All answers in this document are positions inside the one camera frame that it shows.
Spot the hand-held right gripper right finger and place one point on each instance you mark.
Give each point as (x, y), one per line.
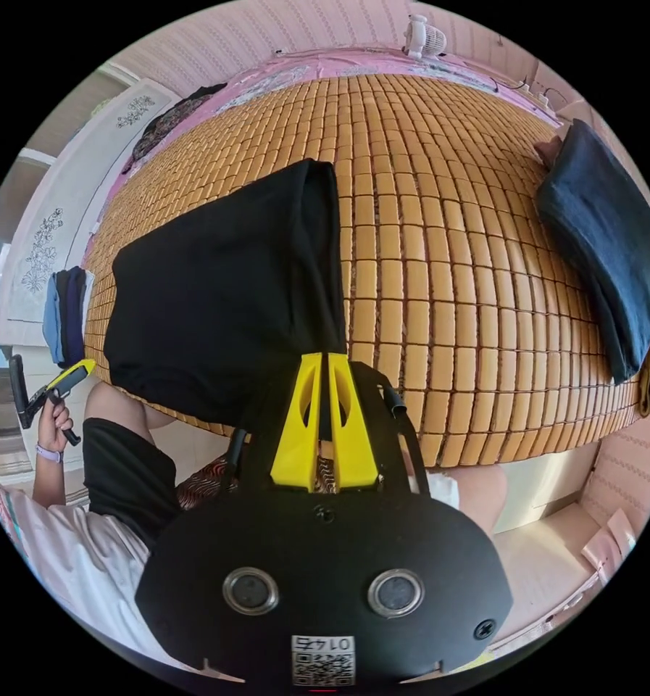
(357, 451)

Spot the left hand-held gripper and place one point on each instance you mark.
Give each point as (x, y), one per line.
(41, 397)

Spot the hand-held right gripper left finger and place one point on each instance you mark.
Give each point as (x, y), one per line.
(290, 446)

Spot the black short sleeve shirt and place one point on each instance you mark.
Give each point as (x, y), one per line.
(221, 293)

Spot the person's left forearm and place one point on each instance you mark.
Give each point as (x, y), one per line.
(47, 478)

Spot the person's left hand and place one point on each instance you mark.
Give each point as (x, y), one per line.
(53, 427)

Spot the pile of blue folded clothes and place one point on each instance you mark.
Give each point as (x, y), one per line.
(64, 315)

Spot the white cupboard with flower print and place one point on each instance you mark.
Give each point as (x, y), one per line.
(58, 228)

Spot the person's body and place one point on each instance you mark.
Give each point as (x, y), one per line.
(85, 554)

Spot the bed with woven mat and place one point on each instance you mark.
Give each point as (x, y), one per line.
(466, 283)

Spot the dark printed garment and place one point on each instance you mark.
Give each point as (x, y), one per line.
(167, 122)

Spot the pile of dark blue clothes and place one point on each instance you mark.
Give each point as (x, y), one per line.
(602, 234)

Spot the white fan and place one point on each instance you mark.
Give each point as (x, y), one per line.
(427, 35)

